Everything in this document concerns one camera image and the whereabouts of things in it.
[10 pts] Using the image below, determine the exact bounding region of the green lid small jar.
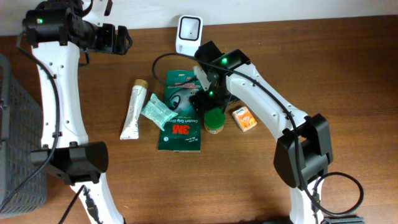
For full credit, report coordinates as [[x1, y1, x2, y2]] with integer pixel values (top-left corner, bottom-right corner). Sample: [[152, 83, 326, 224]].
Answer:
[[204, 108, 226, 134]]

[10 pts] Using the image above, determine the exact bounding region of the orange tissue pack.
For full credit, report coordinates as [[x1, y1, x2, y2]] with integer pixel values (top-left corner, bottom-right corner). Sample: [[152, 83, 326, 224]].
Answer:
[[232, 106, 257, 132]]

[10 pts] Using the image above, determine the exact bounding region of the green 3M gloves packet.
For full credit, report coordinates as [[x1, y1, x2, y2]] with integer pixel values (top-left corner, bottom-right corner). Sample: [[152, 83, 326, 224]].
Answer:
[[158, 70, 202, 152]]

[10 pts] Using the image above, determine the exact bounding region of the teal tissue packet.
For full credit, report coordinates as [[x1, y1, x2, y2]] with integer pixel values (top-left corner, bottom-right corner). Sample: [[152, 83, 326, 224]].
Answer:
[[141, 93, 178, 131]]

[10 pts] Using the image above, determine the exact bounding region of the white cream tube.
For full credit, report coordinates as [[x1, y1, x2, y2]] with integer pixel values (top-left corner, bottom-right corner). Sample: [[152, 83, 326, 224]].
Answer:
[[119, 79, 148, 140]]

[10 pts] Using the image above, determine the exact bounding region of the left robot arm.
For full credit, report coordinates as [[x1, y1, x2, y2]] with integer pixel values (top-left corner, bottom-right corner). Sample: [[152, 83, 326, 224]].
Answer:
[[22, 1, 132, 223]]

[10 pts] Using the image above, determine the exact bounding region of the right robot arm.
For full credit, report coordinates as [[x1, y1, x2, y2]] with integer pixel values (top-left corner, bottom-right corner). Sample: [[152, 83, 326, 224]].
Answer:
[[190, 41, 333, 223]]

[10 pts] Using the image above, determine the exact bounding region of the white barcode scanner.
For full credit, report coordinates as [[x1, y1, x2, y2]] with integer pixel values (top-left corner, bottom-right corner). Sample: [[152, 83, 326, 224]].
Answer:
[[175, 15, 203, 57]]

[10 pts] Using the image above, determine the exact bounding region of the grey plastic mesh basket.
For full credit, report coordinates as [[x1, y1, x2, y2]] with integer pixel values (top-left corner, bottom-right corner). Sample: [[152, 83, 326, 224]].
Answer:
[[1, 55, 47, 219]]

